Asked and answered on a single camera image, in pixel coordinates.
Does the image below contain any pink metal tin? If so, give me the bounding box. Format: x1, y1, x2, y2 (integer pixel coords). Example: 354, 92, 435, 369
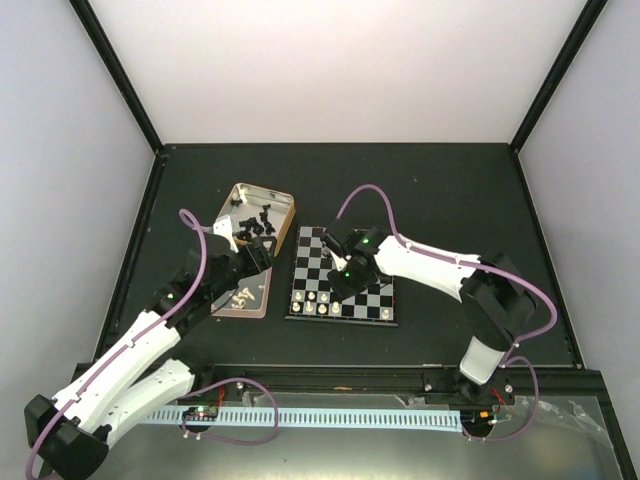
211, 269, 272, 319

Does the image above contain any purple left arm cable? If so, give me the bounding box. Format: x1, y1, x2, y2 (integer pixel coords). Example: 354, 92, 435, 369
24, 208, 279, 480

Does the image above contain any controller circuit board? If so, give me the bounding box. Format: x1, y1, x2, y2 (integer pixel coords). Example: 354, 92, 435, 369
460, 410, 512, 428
182, 406, 219, 422

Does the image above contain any pile of black chess pieces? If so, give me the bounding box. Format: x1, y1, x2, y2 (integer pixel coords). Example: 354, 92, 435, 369
236, 204, 276, 242

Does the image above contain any left controller circuit board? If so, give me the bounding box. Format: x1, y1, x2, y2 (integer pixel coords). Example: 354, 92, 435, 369
182, 406, 219, 422

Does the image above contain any pile of white chess pieces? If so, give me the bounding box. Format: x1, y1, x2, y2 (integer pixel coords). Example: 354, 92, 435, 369
231, 284, 265, 310

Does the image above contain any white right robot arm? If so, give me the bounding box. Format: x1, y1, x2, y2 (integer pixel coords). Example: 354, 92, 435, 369
321, 219, 537, 403

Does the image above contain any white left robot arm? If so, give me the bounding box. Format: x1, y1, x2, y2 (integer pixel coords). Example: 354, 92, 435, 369
24, 209, 277, 479

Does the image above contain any black and grey chessboard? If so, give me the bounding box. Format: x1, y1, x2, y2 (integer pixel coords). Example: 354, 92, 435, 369
286, 226, 397, 327

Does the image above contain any gold metal tin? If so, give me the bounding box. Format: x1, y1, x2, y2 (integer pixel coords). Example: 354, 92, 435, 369
216, 183, 296, 256

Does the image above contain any light blue slotted cable duct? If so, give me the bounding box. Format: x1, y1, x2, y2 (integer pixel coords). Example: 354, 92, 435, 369
144, 405, 462, 433

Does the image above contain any right controller circuit board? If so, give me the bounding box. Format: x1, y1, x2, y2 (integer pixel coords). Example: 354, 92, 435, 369
460, 410, 512, 428

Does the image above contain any black mounting rail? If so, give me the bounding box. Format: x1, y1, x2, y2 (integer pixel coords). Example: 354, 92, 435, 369
184, 367, 476, 401

